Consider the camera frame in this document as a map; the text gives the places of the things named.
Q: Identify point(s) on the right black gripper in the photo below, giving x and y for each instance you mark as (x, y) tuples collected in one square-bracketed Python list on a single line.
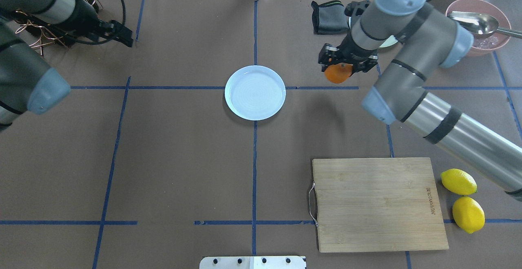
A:
[(349, 53)]

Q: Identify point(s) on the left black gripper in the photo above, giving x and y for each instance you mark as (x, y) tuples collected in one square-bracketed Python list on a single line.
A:
[(87, 23)]

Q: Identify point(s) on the orange mandarin fruit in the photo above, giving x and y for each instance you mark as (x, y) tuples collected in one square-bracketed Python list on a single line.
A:
[(338, 73)]

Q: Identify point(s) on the light blue plate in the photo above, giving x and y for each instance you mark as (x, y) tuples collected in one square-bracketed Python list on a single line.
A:
[(255, 93)]

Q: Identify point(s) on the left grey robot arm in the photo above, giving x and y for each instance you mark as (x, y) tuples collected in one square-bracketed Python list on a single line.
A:
[(27, 81)]

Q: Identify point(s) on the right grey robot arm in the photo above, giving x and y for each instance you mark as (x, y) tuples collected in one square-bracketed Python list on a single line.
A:
[(430, 40)]

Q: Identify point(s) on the pale green plate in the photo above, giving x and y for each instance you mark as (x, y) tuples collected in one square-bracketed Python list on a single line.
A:
[(390, 41)]

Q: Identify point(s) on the dark grey folded cloth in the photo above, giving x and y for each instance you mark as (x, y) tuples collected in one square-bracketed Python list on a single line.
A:
[(329, 18)]

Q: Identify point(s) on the pink bowl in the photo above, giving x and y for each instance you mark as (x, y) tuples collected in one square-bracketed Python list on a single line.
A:
[(483, 46)]

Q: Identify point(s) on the metal ladle spoon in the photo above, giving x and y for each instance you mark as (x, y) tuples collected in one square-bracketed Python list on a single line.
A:
[(481, 25)]

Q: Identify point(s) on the wooden cutting board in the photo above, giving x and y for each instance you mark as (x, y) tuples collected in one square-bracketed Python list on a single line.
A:
[(377, 205)]

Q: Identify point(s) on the lower yellow lemon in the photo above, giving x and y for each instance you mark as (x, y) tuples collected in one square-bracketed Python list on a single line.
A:
[(459, 182)]

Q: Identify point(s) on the yellow lemon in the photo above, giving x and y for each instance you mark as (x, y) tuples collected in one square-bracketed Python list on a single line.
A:
[(459, 182), (468, 214)]

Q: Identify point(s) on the upper yellow lemon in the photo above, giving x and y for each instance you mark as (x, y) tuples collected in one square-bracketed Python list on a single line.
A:
[(468, 214)]

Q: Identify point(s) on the copper wire basket rack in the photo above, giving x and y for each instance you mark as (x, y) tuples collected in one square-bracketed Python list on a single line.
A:
[(42, 35)]

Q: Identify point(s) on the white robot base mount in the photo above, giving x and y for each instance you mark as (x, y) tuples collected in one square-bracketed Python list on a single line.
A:
[(253, 262)]

